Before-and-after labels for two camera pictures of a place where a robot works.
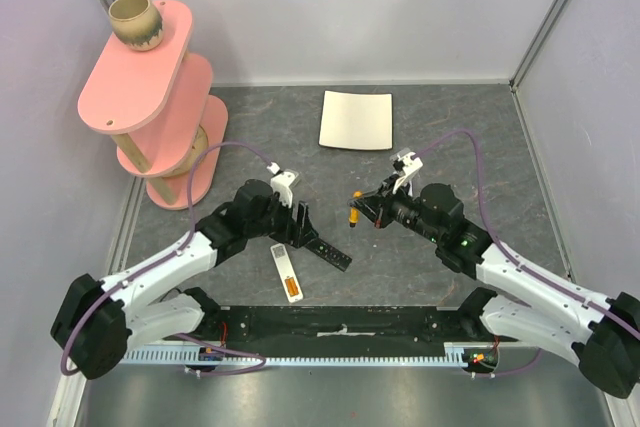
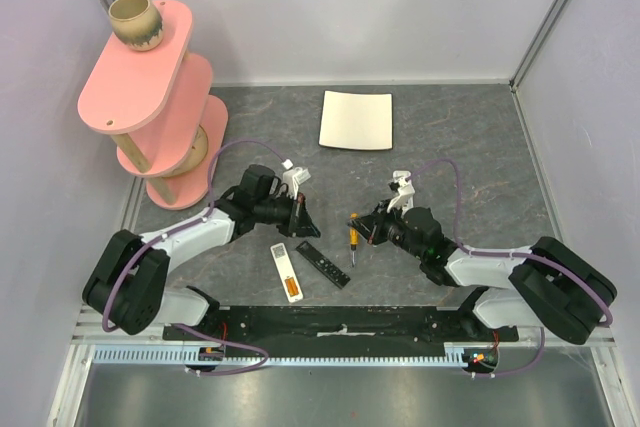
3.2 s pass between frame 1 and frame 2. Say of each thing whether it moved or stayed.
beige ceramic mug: stayed
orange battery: stayed
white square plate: stayed
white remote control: stayed
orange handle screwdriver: moved
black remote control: moved
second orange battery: stayed
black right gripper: moved
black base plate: stayed
